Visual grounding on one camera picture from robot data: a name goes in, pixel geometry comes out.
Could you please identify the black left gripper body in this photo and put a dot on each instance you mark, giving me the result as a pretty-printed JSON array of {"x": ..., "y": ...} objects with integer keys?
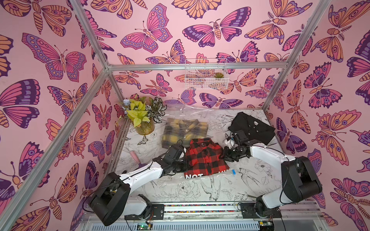
[{"x": 179, "y": 166}]

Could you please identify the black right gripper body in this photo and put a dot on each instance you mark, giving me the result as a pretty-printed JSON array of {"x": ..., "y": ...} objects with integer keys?
[{"x": 229, "y": 153}]

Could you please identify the yellow plaid shirt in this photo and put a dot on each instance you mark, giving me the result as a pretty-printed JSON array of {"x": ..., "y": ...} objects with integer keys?
[{"x": 183, "y": 130}]

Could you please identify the red black plaid shirt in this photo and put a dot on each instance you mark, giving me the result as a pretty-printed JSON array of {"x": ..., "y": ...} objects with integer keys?
[{"x": 204, "y": 158}]

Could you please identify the clear plastic vacuum bag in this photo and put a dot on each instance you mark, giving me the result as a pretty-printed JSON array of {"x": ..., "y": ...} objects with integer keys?
[{"x": 217, "y": 120}]

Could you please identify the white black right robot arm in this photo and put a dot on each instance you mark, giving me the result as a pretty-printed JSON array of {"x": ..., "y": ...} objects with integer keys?
[{"x": 299, "y": 179}]

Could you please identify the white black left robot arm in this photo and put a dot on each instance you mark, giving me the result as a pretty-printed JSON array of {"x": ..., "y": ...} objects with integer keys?
[{"x": 115, "y": 196}]

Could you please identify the black folded shirt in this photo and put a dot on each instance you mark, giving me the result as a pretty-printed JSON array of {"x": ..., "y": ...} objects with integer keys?
[{"x": 253, "y": 128}]

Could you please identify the pink cylindrical object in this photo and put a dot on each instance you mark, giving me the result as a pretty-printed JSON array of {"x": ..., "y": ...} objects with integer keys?
[{"x": 137, "y": 160}]

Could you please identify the potted plant in glass vase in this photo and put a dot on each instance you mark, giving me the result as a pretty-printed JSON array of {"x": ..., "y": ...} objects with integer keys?
[{"x": 143, "y": 112}]

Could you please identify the small green succulent plant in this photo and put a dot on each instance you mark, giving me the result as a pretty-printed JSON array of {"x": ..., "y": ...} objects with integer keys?
[{"x": 219, "y": 75}]

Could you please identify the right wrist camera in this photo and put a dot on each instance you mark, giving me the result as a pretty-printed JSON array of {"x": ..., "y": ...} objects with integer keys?
[{"x": 229, "y": 143}]

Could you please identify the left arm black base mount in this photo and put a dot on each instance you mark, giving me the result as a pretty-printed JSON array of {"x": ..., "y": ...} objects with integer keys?
[{"x": 140, "y": 208}]

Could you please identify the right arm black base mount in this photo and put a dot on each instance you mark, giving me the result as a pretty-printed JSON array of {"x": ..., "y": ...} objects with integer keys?
[{"x": 254, "y": 210}]

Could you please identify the aluminium front rail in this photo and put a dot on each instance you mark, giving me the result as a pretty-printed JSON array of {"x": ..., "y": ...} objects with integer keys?
[{"x": 228, "y": 211}]

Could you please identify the white wire wall basket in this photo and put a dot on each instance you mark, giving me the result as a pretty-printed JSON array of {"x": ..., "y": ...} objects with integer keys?
[{"x": 199, "y": 74}]

